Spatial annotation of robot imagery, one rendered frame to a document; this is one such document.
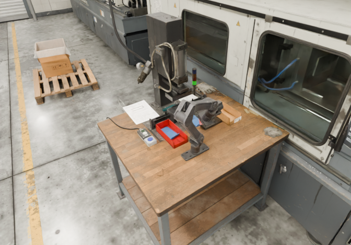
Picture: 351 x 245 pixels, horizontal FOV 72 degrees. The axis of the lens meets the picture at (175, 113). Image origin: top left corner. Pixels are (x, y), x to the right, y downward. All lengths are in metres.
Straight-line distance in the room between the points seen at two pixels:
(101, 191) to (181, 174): 1.36
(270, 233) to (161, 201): 1.28
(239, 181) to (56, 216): 1.76
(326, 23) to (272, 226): 1.69
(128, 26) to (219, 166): 3.68
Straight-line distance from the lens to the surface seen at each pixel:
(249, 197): 2.35
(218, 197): 2.30
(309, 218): 2.36
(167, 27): 1.69
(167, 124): 1.89
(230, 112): 2.03
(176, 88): 1.82
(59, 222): 2.68
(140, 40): 4.95
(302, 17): 1.73
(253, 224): 2.47
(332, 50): 1.63
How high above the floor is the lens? 2.08
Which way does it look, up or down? 35 degrees down
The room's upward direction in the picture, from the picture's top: 3 degrees counter-clockwise
